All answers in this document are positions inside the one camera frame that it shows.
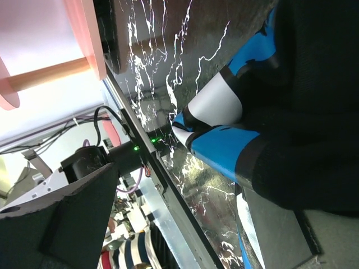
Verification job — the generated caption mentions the person in striped shirt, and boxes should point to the person in striped shirt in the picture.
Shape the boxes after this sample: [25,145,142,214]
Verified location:
[97,224,179,269]

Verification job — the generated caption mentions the black marble table mat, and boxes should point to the black marble table mat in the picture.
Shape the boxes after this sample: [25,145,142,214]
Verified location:
[94,1,275,268]

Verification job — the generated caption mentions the black daisy t-shirt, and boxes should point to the black daisy t-shirt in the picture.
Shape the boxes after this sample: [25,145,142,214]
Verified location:
[171,0,359,269]

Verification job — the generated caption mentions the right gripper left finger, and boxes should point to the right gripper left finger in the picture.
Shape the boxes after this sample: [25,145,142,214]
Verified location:
[1,164,118,268]

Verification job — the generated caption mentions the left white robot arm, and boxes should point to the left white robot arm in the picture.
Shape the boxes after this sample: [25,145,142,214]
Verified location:
[1,141,142,213]

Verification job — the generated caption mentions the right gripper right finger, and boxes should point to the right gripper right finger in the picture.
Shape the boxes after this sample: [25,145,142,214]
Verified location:
[243,188,322,268]

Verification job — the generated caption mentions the pink tiered shelf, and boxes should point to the pink tiered shelf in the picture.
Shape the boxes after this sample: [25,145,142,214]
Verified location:
[1,1,106,149]

